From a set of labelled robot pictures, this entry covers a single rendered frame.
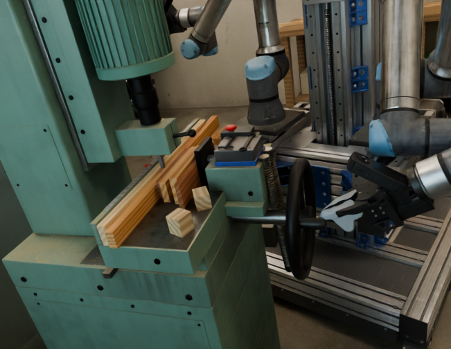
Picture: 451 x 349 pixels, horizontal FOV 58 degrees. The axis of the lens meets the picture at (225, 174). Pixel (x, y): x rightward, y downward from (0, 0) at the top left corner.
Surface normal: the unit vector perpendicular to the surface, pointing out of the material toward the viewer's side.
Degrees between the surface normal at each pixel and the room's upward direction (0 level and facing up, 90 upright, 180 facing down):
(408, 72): 57
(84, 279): 90
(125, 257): 90
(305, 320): 0
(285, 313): 0
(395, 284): 0
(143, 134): 90
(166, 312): 90
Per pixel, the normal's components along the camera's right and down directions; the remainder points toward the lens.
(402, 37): -0.26, -0.15
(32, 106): -0.30, 0.47
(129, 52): 0.14, 0.42
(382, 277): -0.17, -0.88
